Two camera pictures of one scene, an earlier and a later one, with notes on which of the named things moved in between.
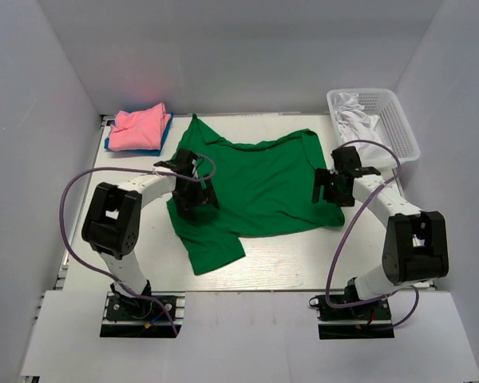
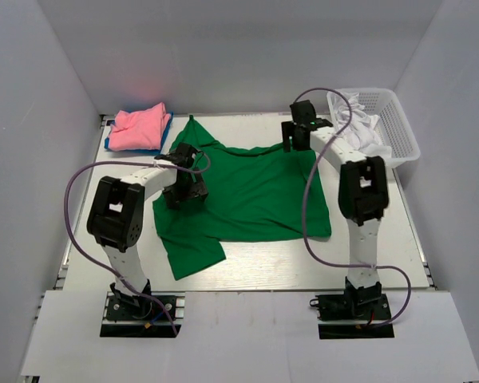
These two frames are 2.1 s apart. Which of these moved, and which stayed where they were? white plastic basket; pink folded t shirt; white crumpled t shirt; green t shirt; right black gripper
Moved: right black gripper; green t shirt
Stayed: white crumpled t shirt; pink folded t shirt; white plastic basket
